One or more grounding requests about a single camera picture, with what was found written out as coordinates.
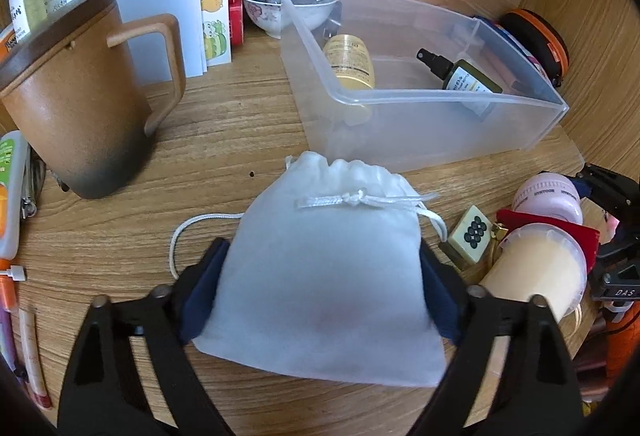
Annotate dark green bottle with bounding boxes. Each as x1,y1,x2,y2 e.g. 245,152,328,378
417,47,504,118

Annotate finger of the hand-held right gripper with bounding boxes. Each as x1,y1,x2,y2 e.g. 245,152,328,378
573,162,640,218

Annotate brown ceramic mug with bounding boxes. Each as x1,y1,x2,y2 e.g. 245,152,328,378
0,0,188,200

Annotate orange marker pen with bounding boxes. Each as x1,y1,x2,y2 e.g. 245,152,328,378
0,276,21,319

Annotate mahjong tile charm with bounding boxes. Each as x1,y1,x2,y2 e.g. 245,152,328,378
446,205,497,266

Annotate white patterned bowl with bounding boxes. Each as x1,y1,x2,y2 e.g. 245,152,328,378
242,0,342,40

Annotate dark wooden mug lid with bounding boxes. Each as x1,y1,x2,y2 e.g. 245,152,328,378
0,0,119,90

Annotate metal nail clipper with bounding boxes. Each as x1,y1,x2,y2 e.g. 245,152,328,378
20,151,49,220

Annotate pink slim tube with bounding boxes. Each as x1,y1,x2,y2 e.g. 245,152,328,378
19,309,54,410

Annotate wooden desktop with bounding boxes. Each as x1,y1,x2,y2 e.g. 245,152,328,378
0,24,618,436

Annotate clear plastic bin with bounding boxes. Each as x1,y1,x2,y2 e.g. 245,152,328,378
275,0,571,174

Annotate amber bottle with gold label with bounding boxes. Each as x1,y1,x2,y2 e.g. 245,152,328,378
322,34,377,127

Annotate red cloth charm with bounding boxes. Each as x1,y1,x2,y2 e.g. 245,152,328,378
495,209,600,273

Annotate white drawstring pouch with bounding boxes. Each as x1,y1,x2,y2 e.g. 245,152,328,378
170,151,451,388

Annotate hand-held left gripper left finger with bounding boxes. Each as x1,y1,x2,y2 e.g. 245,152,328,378
56,239,236,436

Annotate purple pen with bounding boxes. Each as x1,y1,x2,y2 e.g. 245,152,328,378
0,306,29,383

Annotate fruit sticker sheet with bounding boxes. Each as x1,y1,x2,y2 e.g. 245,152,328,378
197,0,234,67

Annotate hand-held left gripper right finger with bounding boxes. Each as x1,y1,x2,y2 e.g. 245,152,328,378
407,242,586,436

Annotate black and orange zip case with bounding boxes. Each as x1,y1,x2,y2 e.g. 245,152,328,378
500,9,571,90

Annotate pink round jar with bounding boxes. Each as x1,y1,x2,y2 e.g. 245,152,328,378
510,170,585,225

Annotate orange small package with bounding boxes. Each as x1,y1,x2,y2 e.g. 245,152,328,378
0,24,32,63

